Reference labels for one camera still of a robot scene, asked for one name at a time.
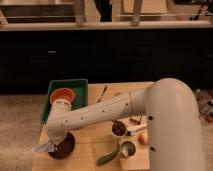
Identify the brown chocolate bar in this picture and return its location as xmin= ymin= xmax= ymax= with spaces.
xmin=130 ymin=116 xmax=142 ymax=125

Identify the yellow orange fruit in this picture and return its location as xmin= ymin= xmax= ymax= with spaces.
xmin=138 ymin=131 xmax=148 ymax=145

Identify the white cup with brown contents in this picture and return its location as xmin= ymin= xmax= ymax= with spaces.
xmin=111 ymin=121 xmax=127 ymax=138

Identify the small metal cup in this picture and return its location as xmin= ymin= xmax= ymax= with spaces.
xmin=120 ymin=141 xmax=136 ymax=158

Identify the green plastic cup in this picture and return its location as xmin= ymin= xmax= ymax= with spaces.
xmin=113 ymin=92 xmax=122 ymax=97

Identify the green cucumber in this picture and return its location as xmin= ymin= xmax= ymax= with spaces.
xmin=96 ymin=145 xmax=120 ymax=165

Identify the blue-grey towel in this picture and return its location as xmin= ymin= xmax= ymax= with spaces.
xmin=34 ymin=141 xmax=54 ymax=152

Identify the wooden table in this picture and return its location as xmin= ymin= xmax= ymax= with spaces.
xmin=32 ymin=82 xmax=151 ymax=171

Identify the orange bowl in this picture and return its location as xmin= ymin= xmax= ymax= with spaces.
xmin=49 ymin=87 xmax=76 ymax=104

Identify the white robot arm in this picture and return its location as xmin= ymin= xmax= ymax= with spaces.
xmin=46 ymin=78 xmax=206 ymax=171

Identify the white handled ladle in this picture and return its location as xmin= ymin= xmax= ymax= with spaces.
xmin=126 ymin=124 xmax=147 ymax=136

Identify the purple bowl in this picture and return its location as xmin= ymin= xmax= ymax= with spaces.
xmin=49 ymin=132 xmax=75 ymax=159

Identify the green plastic tray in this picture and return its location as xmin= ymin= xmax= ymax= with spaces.
xmin=40 ymin=79 xmax=88 ymax=124

